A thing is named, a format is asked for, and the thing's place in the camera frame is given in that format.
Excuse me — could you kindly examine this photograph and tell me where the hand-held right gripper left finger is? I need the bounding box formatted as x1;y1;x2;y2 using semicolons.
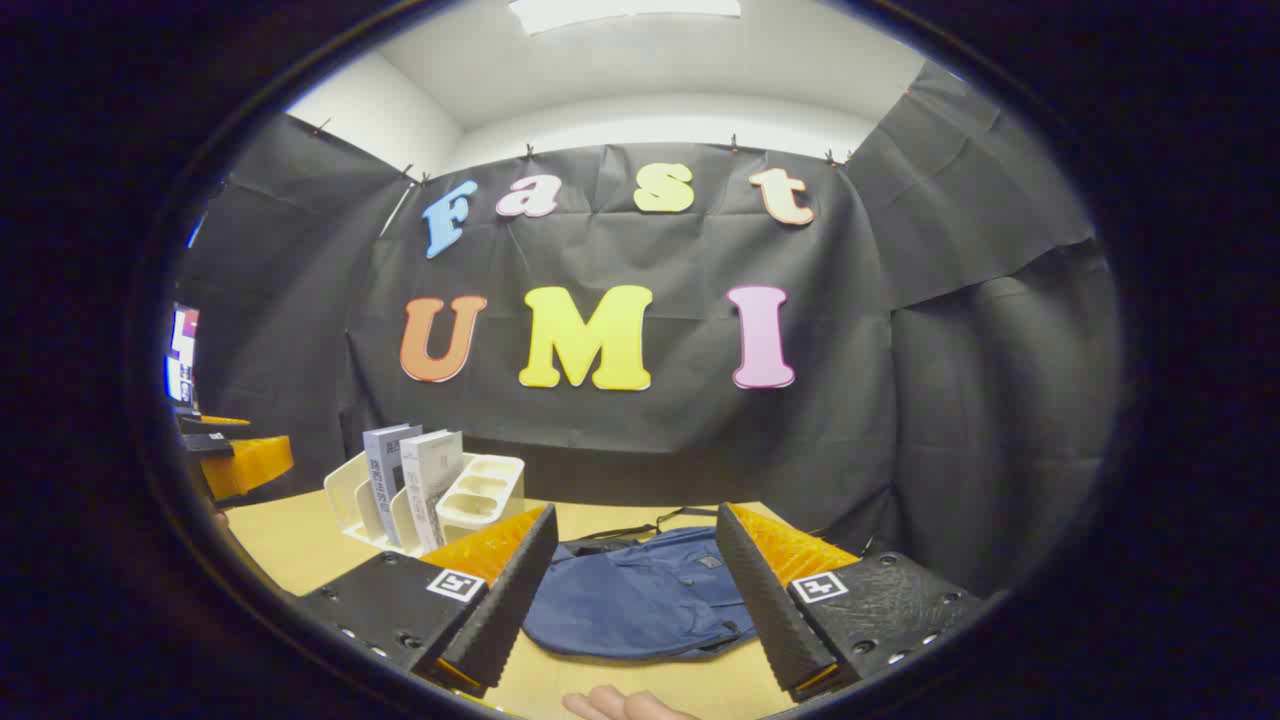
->
295;503;559;699

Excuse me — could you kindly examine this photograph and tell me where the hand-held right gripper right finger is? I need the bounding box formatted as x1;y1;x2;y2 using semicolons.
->
715;502;991;701

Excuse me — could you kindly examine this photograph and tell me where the white bookshelf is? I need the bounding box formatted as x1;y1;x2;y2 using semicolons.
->
323;450;526;551

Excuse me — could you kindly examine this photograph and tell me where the blue schoolbag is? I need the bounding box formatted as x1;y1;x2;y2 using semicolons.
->
522;507;761;661

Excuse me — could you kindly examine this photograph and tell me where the grey cover book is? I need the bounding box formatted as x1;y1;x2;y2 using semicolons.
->
362;423;423;546

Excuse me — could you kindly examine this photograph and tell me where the white cover book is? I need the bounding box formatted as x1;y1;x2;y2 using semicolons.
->
398;430;464;553

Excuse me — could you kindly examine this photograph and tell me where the computer monitor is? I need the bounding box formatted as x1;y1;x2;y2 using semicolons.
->
165;305;201;406

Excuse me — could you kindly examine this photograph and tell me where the black backdrop cloth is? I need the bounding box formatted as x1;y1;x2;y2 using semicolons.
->
175;60;1121;601

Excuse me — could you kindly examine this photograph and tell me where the ceiling light panel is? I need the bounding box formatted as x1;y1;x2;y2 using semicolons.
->
510;0;741;37

